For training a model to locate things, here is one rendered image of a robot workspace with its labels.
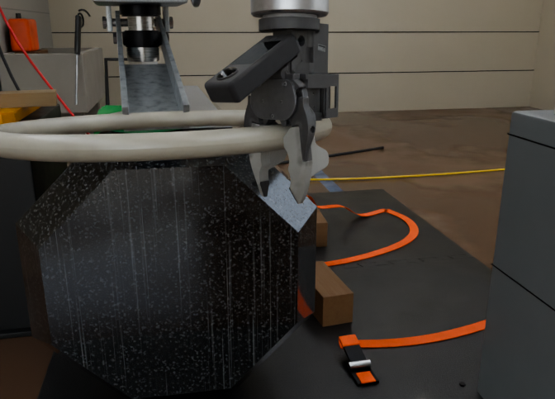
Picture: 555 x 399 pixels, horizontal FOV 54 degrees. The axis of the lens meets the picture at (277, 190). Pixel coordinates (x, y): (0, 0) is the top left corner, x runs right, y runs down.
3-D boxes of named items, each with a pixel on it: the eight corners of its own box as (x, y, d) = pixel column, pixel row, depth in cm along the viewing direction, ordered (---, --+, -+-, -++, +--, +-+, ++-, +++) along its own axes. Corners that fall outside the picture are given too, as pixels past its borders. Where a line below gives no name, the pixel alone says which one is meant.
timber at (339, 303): (353, 322, 199) (353, 292, 195) (322, 327, 196) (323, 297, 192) (321, 287, 226) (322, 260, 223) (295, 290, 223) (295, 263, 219)
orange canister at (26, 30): (6, 56, 434) (-1, 12, 424) (21, 53, 481) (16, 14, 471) (35, 55, 438) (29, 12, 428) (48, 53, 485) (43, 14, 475)
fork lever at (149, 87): (103, 27, 155) (101, 10, 153) (171, 27, 160) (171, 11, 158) (103, 133, 99) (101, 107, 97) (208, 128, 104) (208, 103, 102)
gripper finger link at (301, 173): (343, 195, 66) (330, 120, 65) (311, 203, 61) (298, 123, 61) (323, 197, 68) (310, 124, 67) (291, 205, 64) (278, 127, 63)
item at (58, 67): (11, 165, 432) (-4, 54, 407) (46, 135, 554) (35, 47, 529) (93, 161, 443) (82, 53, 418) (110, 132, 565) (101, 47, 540)
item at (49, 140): (16, 133, 97) (15, 116, 97) (279, 121, 110) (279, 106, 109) (-79, 178, 51) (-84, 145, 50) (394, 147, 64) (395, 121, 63)
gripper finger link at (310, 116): (322, 159, 61) (310, 81, 61) (314, 159, 60) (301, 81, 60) (292, 163, 65) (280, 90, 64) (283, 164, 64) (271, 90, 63)
